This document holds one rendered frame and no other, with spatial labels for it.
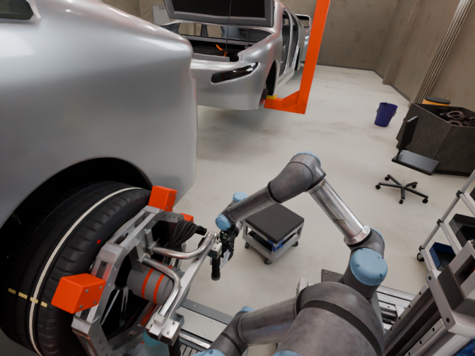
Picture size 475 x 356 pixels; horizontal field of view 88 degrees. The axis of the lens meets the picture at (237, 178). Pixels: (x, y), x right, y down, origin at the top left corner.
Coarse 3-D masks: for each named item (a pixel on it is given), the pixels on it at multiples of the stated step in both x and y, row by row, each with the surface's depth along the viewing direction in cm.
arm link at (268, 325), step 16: (304, 288) 46; (320, 288) 39; (336, 288) 37; (352, 288) 39; (272, 304) 55; (288, 304) 48; (336, 304) 34; (352, 304) 34; (368, 304) 35; (240, 320) 63; (256, 320) 56; (272, 320) 51; (288, 320) 46; (368, 320) 33; (240, 336) 61; (256, 336) 56; (272, 336) 51; (240, 352) 62
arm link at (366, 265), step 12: (360, 252) 89; (372, 252) 89; (348, 264) 91; (360, 264) 85; (372, 264) 85; (384, 264) 85; (348, 276) 90; (360, 276) 85; (372, 276) 83; (384, 276) 83; (360, 288) 86; (372, 288) 85
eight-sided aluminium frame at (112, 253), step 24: (144, 216) 90; (168, 216) 98; (120, 240) 79; (96, 264) 73; (120, 264) 75; (168, 264) 120; (96, 312) 70; (144, 312) 108; (96, 336) 73; (120, 336) 93
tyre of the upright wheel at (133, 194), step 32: (96, 192) 87; (128, 192) 91; (32, 224) 76; (64, 224) 75; (96, 224) 75; (32, 256) 72; (64, 256) 70; (0, 288) 71; (32, 288) 69; (0, 320) 73; (64, 320) 70; (64, 352) 73
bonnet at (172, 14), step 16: (176, 0) 344; (192, 0) 337; (208, 0) 331; (224, 0) 324; (240, 0) 317; (256, 0) 311; (272, 0) 303; (176, 16) 363; (192, 16) 356; (208, 16) 349; (224, 16) 342; (240, 16) 335; (256, 16) 328; (272, 16) 320
